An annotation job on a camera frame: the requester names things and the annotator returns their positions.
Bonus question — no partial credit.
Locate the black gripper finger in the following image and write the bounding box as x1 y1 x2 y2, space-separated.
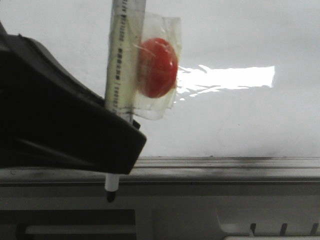
0 28 147 174

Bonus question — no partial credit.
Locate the white whiteboard marker pen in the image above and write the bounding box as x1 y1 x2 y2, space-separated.
103 0 147 204

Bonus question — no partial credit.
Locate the red round magnet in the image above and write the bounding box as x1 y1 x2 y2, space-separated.
138 37 178 99

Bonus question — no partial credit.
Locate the white whiteboard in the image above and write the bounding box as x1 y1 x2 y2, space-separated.
0 0 320 157

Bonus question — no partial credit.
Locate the grey plastic crate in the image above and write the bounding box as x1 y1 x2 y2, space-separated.
0 183 320 240

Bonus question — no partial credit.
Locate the grey aluminium marker tray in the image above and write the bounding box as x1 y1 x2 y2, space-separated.
0 157 320 185

